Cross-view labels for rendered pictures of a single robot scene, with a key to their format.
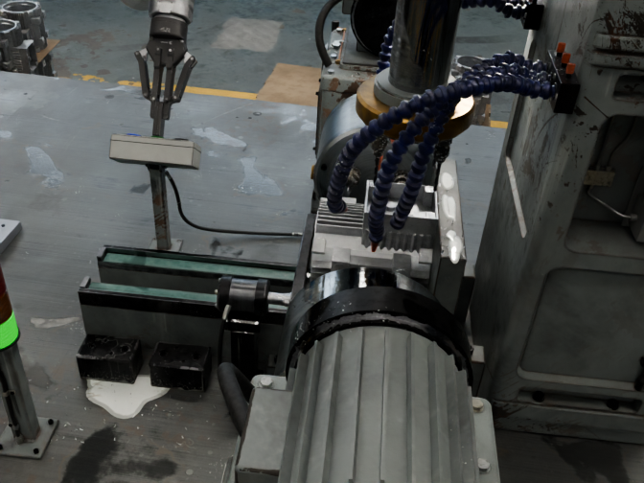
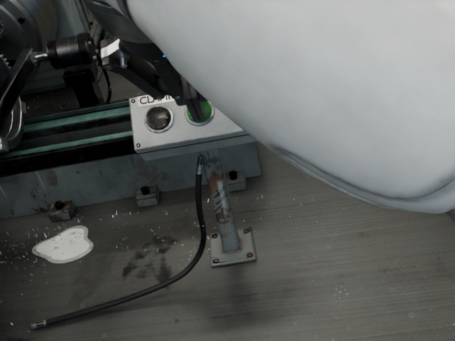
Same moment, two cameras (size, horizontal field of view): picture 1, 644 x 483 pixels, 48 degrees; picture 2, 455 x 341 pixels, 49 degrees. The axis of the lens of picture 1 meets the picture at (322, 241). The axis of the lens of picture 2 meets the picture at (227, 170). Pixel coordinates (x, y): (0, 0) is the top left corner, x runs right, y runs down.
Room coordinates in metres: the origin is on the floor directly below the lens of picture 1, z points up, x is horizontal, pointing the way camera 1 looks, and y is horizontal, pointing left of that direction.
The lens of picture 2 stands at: (1.83, 0.37, 1.37)
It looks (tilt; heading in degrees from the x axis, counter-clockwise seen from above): 38 degrees down; 180
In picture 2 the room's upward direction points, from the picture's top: 12 degrees counter-clockwise
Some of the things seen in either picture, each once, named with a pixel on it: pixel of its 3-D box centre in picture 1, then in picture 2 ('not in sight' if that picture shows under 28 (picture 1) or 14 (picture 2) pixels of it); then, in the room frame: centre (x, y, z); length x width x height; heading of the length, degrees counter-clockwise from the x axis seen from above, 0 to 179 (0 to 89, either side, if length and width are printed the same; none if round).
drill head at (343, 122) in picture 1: (378, 148); not in sight; (1.38, -0.11, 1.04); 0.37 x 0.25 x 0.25; 177
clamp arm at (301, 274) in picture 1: (303, 261); (13, 85); (1.01, 0.03, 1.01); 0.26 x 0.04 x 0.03; 177
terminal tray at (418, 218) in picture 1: (399, 216); not in sight; (1.03, -0.13, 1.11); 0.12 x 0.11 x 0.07; 87
